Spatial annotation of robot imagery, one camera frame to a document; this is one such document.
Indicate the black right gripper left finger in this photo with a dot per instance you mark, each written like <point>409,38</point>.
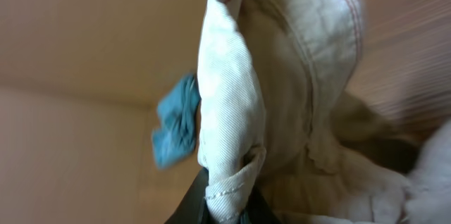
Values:
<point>193,209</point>

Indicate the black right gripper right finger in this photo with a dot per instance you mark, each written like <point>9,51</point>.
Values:
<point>257,210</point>

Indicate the beige cotton shorts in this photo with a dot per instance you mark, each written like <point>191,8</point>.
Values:
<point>276,117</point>

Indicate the folded blue denim jeans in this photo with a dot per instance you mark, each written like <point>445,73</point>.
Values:
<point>176,137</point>

